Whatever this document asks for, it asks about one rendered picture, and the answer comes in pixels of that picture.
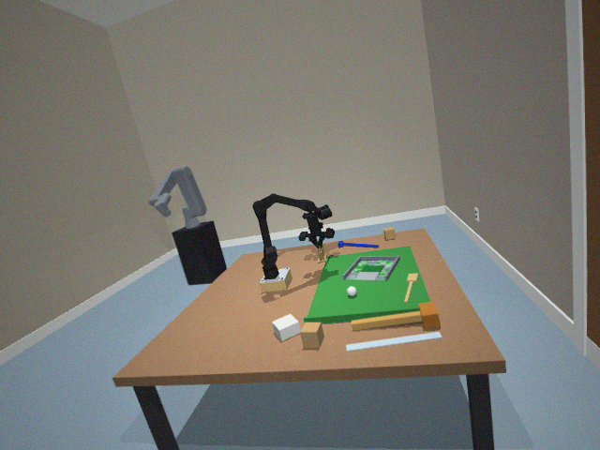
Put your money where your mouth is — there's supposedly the wooden mallet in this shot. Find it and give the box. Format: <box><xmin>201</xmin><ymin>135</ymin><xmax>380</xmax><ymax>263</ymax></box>
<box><xmin>352</xmin><ymin>302</ymin><xmax>441</xmax><ymax>331</ymax></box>

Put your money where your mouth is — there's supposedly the green putting mat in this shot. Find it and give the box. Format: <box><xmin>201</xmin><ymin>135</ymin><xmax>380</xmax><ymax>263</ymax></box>
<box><xmin>307</xmin><ymin>246</ymin><xmax>430</xmax><ymax>317</ymax></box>

